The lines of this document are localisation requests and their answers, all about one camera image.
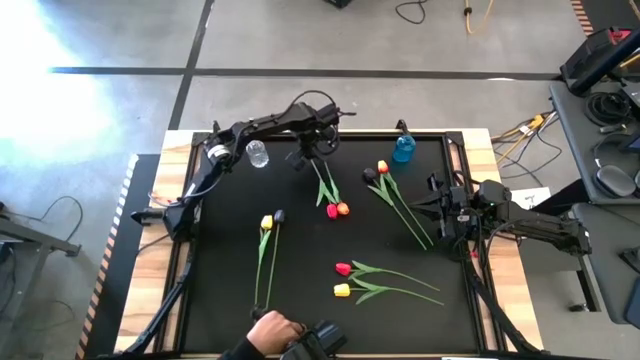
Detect black and red case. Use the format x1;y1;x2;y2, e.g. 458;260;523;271
559;27;640;97

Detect grey desk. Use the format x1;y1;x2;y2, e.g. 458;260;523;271
548;79;640;206

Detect yellow extension cable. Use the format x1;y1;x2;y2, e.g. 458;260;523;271
491;112;547;166

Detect person's forearm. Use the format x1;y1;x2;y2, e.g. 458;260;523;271
217;337;266;360

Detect dark purple artificial tulip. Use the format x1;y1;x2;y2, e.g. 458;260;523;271
362;167;429;251
263;209;287;311

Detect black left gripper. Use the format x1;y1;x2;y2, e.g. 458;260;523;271
285;124;342;172

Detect yellow artificial tulip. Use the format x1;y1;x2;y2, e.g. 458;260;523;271
253;214;275;309
333;277;445;307

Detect black table mat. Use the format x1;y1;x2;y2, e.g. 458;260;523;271
182;133;482;354

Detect red artificial tulip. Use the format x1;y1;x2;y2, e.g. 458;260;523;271
334;259;442;293
309;158;340;221

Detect grey over-ear headphones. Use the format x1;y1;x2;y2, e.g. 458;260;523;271
592;132;640;200

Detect white paper sheet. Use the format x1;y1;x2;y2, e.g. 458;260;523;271
510;186;553;211

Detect orange artificial tulip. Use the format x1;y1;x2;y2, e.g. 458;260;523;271
323;160;351;217
376;159;435;247

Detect thin black floor cable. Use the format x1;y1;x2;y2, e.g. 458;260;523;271
394;0;429;26

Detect black diagonal frame strut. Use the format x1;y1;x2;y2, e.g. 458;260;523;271
122;239;197;357
462;254;544;357

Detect blue glass vase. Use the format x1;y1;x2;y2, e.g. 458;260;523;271
391;133;417;164

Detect yellow floor cable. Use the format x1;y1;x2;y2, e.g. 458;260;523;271
463;0;496;35

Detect black aluminium table frame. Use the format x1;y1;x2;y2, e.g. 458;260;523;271
169;118;496;357

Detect clear glass vase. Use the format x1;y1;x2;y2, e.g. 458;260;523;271
244;139;270;169

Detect coiled black cable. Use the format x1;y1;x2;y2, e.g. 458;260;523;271
583;91;634;127

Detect grey side table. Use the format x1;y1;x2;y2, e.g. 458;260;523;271
569;202;640;326

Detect black metal stand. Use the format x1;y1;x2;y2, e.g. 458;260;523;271
0;199;84;261

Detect person's hand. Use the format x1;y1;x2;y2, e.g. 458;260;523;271
246;309;306;357

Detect black handheld device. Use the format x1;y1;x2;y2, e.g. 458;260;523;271
279;319;349;360

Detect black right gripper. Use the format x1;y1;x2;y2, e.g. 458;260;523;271
407;172;480;245

